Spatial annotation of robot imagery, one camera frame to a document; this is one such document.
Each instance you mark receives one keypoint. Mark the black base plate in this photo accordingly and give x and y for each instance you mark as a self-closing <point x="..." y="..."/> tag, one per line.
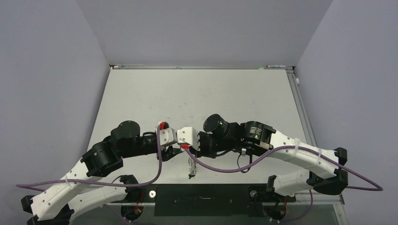
<point x="204" y="200"/>

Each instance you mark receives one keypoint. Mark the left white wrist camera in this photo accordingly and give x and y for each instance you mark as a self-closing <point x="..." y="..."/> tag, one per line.
<point x="167" y="135"/>

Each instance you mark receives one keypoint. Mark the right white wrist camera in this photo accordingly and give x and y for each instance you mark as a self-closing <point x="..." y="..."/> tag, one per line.
<point x="188" y="137"/>

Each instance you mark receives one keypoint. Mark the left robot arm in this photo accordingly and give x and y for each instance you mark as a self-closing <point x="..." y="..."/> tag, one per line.
<point x="82" y="189"/>

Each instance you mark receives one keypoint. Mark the red white marker pen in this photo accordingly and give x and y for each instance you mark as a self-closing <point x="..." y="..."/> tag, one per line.
<point x="276" y="67"/>

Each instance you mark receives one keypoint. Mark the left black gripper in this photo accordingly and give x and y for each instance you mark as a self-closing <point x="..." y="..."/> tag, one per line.
<point x="170" y="152"/>

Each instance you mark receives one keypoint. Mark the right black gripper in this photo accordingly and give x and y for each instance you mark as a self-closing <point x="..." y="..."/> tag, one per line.
<point x="202" y="152"/>

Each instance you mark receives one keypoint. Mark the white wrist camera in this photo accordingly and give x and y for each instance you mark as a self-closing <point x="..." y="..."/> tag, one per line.
<point x="188" y="137"/>
<point x="167" y="135"/>

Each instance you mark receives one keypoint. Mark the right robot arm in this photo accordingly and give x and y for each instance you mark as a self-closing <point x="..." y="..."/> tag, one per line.
<point x="319" y="169"/>

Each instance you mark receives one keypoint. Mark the aluminium rail frame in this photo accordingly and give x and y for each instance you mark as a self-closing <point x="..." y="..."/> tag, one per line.
<point x="309" y="135"/>

